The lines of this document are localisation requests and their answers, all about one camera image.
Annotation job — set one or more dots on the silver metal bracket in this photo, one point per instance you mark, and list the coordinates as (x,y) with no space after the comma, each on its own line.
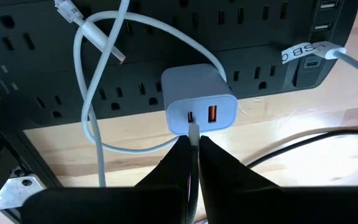
(14,193)

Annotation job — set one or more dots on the black aluminium table frame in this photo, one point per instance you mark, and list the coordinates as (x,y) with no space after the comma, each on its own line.
(26,155)

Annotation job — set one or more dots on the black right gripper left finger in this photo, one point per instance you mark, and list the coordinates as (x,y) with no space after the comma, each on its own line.
(120,205)

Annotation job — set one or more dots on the black power strip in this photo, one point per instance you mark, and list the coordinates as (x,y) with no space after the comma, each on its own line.
(166,40)

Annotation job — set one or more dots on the white USB wall charger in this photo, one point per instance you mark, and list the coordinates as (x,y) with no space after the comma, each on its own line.
(197,87)

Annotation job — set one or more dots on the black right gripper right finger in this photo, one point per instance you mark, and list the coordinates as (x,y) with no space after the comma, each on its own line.
(259,205)

